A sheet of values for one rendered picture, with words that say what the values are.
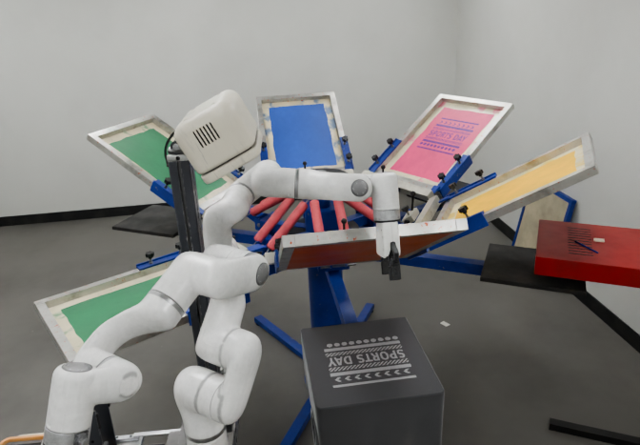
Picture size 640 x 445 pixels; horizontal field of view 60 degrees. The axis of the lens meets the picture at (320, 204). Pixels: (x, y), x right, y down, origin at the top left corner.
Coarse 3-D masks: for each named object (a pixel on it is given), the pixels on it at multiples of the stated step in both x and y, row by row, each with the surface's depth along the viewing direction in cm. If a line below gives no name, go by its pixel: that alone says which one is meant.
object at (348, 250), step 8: (296, 248) 171; (304, 248) 173; (312, 248) 176; (320, 248) 178; (328, 248) 180; (336, 248) 183; (344, 248) 186; (352, 248) 188; (360, 248) 191; (296, 256) 195; (304, 256) 198; (312, 256) 201; (320, 256) 204; (328, 256) 207; (336, 256) 211; (344, 256) 214; (352, 256) 218; (296, 264) 223; (304, 264) 227; (312, 264) 231; (320, 264) 235; (328, 264) 239
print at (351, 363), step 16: (384, 336) 221; (336, 352) 213; (352, 352) 212; (368, 352) 212; (384, 352) 212; (400, 352) 211; (336, 368) 204; (352, 368) 203; (368, 368) 203; (384, 368) 202; (400, 368) 202; (336, 384) 195; (352, 384) 195
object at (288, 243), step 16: (400, 224) 172; (416, 224) 172; (432, 224) 173; (448, 224) 173; (464, 224) 174; (288, 240) 167; (304, 240) 168; (320, 240) 168; (336, 240) 169; (352, 240) 169; (368, 240) 172; (288, 256) 192
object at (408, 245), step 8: (400, 240) 182; (408, 240) 184; (416, 240) 187; (424, 240) 190; (432, 240) 193; (368, 248) 194; (400, 248) 206; (408, 248) 209; (416, 248) 213; (360, 256) 221; (368, 256) 225; (376, 256) 229; (400, 256) 242
